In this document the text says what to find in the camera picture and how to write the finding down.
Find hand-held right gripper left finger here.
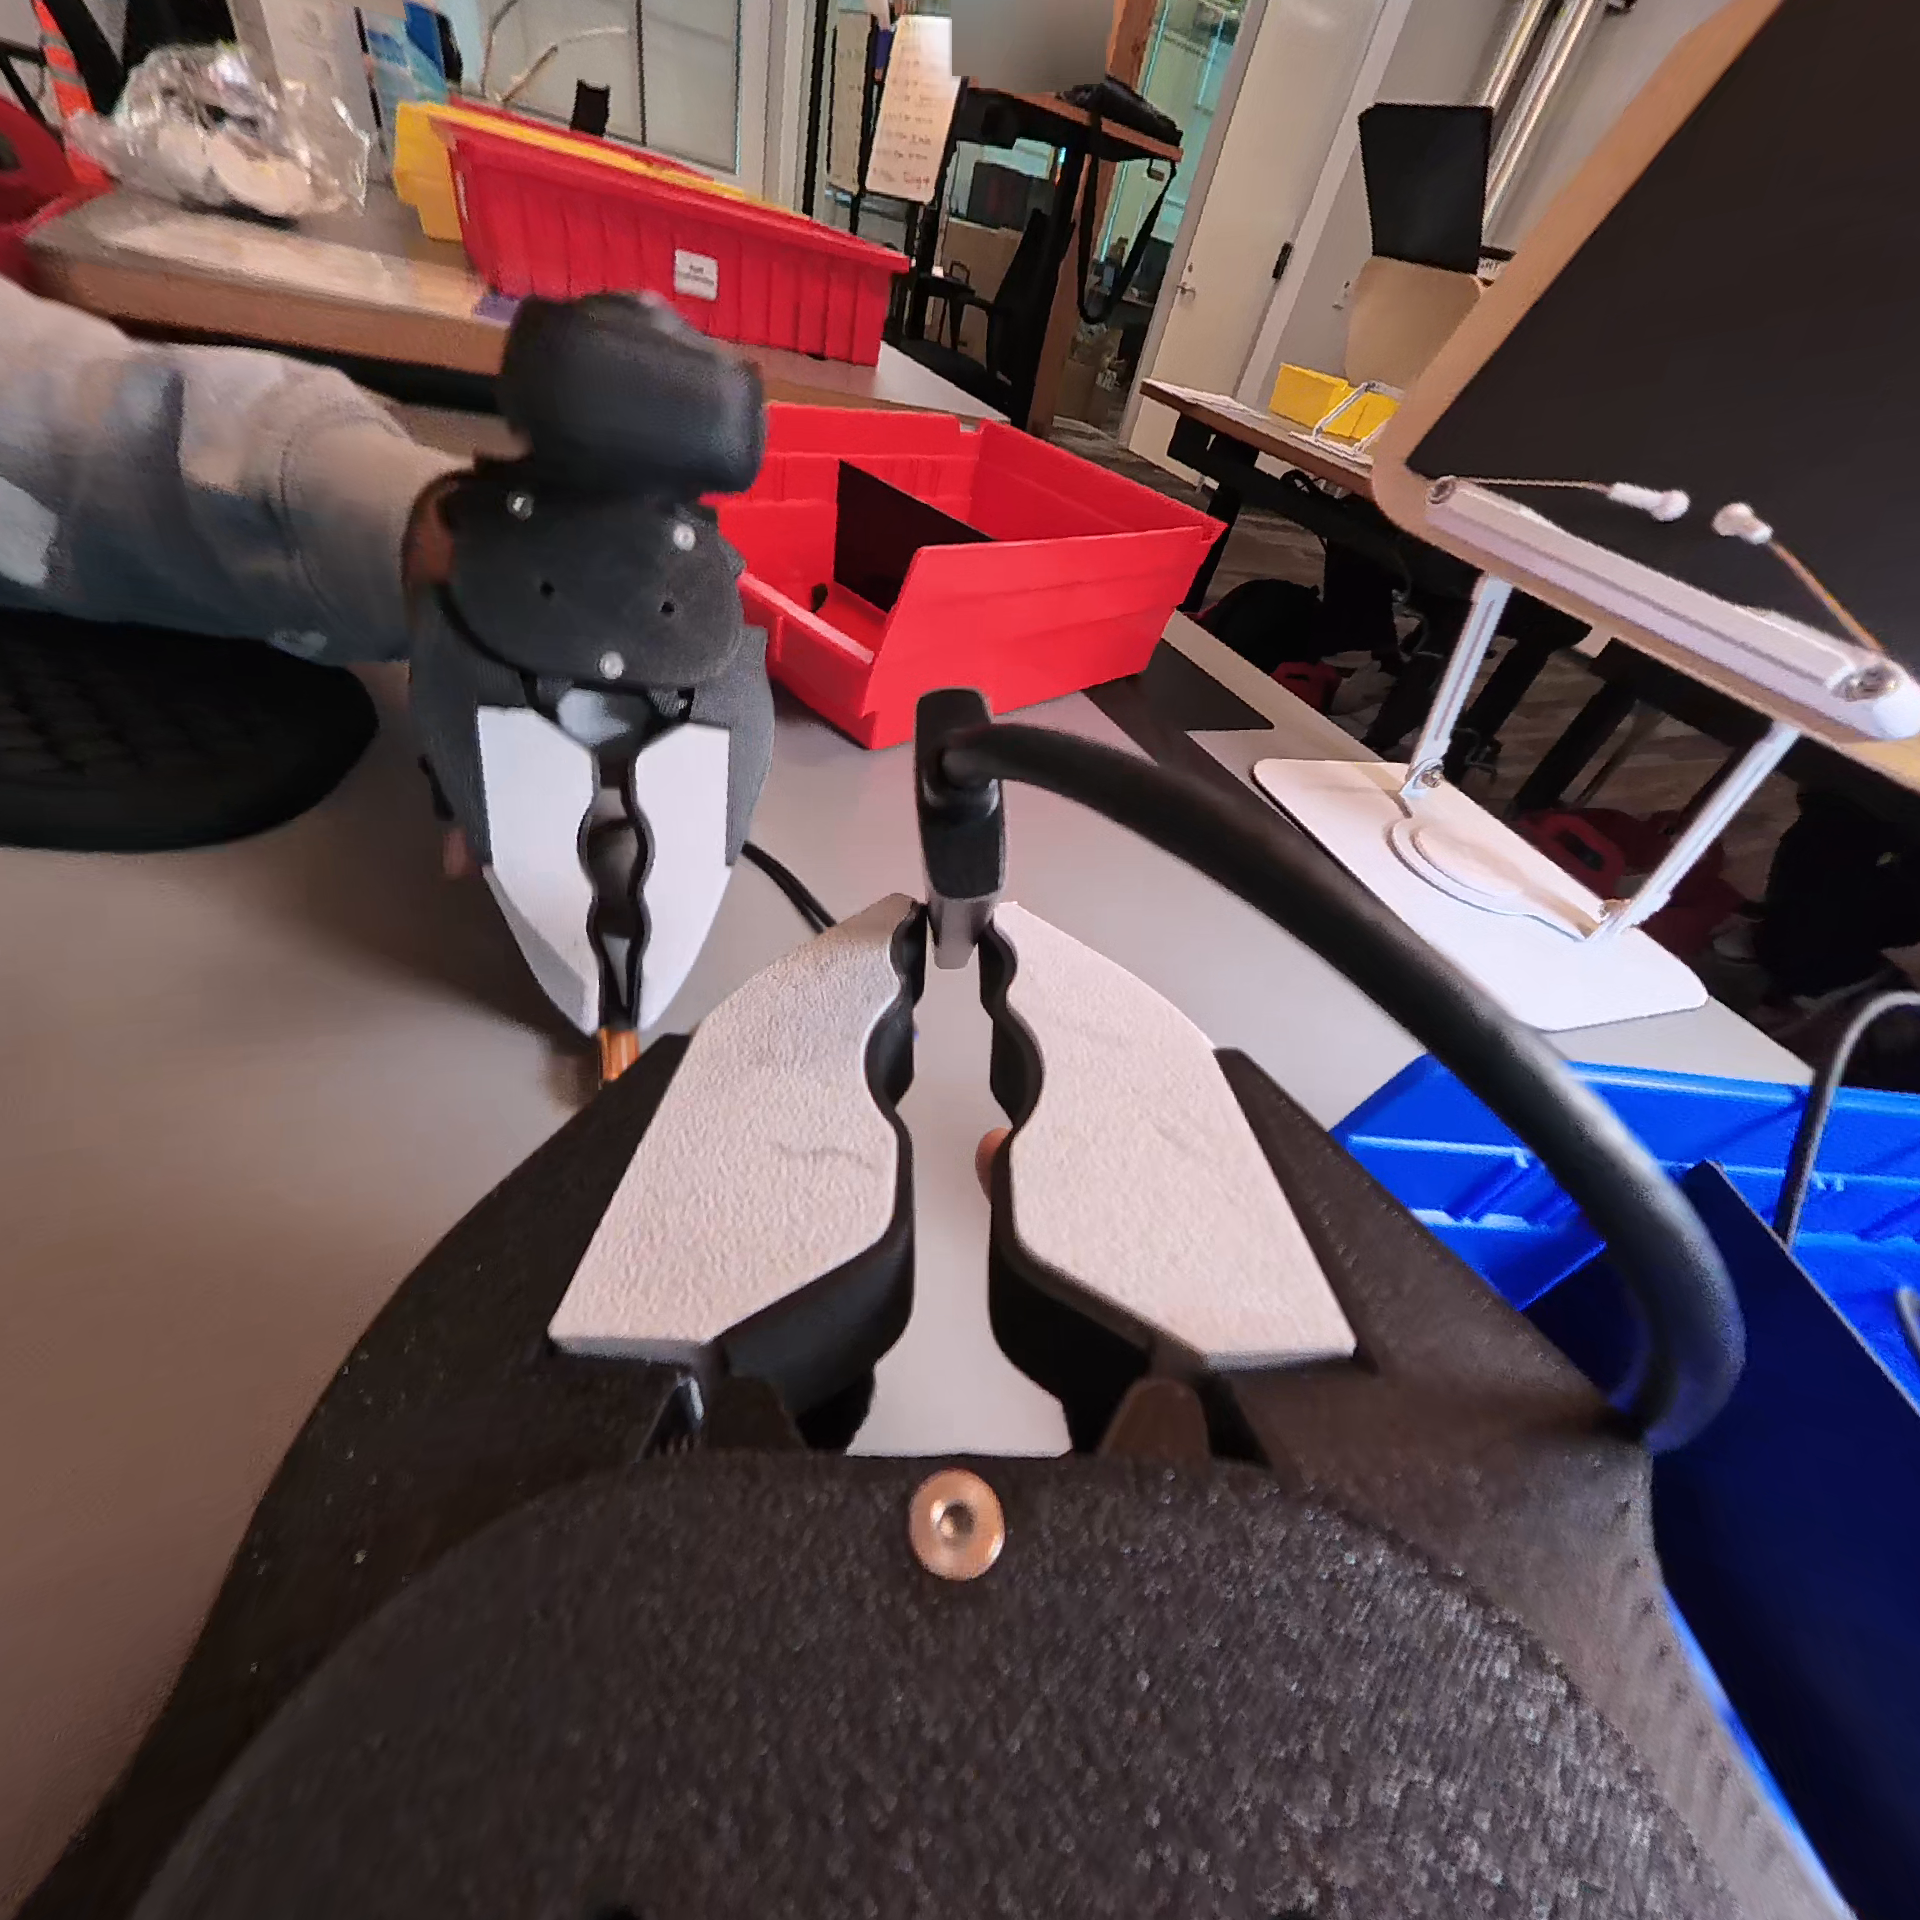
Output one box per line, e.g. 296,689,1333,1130
550,895,920,1368

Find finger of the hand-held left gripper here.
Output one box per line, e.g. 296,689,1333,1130
620,728,735,1040
477,704,608,1037

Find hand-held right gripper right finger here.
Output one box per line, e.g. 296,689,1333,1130
987,901,1359,1368

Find black cable orange plugs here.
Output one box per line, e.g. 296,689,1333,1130
592,839,837,1085
1776,990,1920,1250

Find blue plastic bin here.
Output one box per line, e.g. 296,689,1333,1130
1334,1056,1920,1920

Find thick black hub cable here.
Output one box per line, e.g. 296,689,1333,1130
931,719,1747,1451

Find red plastic bin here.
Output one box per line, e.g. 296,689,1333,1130
703,402,1229,750

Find person's left forearm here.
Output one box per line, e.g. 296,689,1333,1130
0,277,454,665

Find person's left hand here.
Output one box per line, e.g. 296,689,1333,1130
401,478,463,606

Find black bin divider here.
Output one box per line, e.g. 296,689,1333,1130
832,462,995,608
1649,1161,1920,1920

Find black mesh pad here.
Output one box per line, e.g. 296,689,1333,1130
0,608,379,854

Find yellow plastic bin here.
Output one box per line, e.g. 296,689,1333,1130
1270,362,1401,442
393,96,735,241

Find black office chair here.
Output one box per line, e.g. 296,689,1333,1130
901,210,1056,394

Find white easel board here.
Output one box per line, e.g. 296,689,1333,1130
861,16,961,208

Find clear plastic bag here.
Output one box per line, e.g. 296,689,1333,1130
67,40,375,222

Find white carton box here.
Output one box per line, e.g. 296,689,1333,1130
231,0,367,96

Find wooden standing desk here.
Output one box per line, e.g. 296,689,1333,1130
951,81,1187,432

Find red tote basket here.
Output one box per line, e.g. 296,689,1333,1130
0,96,110,289

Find desk with black legs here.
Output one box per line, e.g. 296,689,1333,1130
1140,376,1501,649

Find white door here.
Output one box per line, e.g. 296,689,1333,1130
1153,0,1396,441

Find black board on white stand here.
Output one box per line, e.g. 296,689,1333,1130
1342,103,1504,394
1252,0,1920,1033

